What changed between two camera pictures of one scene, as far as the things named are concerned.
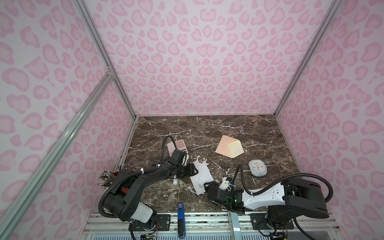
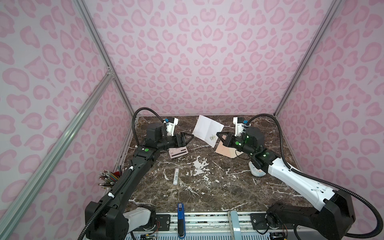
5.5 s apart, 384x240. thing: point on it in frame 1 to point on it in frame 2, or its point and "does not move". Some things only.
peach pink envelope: [230, 147] does not move
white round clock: [258, 168] does not move
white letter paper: [204, 175] to [206, 129]
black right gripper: [209, 185] to [229, 139]
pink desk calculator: [180, 144] does not move
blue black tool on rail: [181, 222] does not move
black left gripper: [191, 170] to [182, 139]
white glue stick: [175, 180] does not move
